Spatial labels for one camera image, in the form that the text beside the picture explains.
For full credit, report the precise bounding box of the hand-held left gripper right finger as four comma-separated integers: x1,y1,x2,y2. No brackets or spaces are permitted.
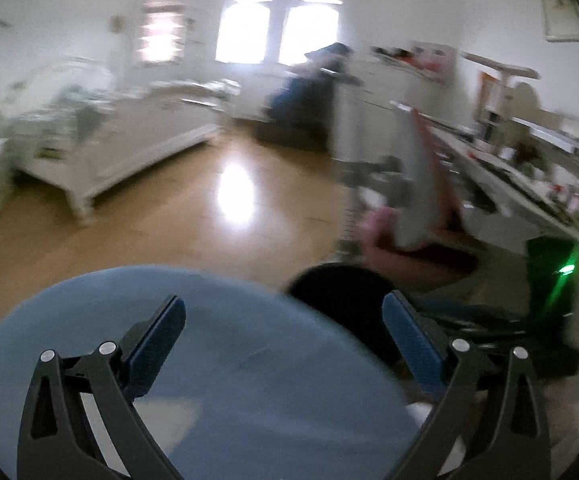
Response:
382,290,553,480

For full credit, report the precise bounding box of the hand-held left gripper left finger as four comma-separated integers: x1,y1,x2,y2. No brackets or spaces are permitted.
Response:
16,295,187,480

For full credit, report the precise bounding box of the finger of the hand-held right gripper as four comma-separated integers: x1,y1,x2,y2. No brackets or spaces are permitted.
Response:
414,301,526,337

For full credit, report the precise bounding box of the person's right forearm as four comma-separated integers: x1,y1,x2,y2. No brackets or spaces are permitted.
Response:
409,385,579,480

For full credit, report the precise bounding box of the cluttered white desk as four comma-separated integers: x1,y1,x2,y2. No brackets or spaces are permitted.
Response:
419,115,579,261

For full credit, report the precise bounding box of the grey and red study chair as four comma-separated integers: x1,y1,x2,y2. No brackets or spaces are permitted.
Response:
339,100,480,281

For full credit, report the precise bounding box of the white bed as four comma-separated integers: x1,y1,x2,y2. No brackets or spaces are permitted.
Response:
0,57,242,226

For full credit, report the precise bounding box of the white desk lamp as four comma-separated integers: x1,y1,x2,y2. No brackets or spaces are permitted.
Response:
462,51,540,126

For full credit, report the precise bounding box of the white cabinet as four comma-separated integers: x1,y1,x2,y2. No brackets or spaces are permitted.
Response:
329,52,450,161

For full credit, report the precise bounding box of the photo poster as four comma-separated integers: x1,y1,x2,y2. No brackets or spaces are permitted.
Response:
409,40,457,85

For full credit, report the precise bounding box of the window with roman blind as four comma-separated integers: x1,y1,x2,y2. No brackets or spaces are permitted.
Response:
136,0,192,66

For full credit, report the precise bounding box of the arched bright window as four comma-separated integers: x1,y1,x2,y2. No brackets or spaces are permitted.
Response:
214,0,275,66
278,0,345,67

